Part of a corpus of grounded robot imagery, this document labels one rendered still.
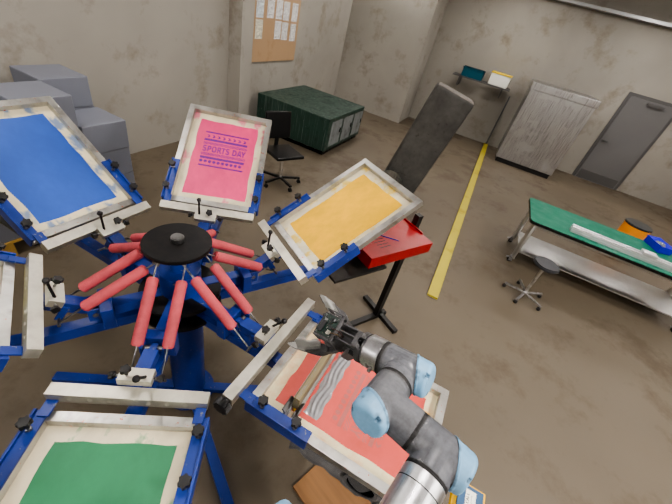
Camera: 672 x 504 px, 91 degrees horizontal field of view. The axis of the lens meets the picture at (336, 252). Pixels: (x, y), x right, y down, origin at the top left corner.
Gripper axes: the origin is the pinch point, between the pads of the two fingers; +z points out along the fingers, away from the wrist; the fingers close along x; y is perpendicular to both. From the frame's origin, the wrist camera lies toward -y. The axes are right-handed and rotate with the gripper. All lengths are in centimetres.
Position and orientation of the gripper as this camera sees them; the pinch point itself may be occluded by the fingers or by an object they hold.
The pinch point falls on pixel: (305, 319)
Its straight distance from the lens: 89.9
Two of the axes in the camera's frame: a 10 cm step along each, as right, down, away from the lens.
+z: -7.9, -2.7, 5.5
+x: -5.3, 7.6, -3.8
